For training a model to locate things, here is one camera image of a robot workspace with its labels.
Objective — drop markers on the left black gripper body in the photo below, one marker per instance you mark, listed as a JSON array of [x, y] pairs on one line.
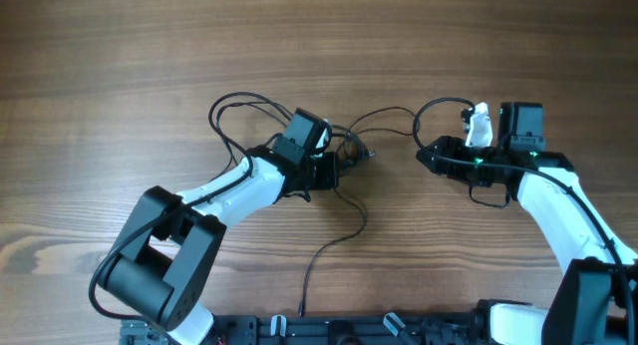
[[321, 172]]

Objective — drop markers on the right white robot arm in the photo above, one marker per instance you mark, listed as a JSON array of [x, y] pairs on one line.
[[596, 301]]

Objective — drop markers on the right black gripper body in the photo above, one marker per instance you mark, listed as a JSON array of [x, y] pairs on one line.
[[455, 147]]

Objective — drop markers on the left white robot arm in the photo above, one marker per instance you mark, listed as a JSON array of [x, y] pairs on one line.
[[162, 257]]

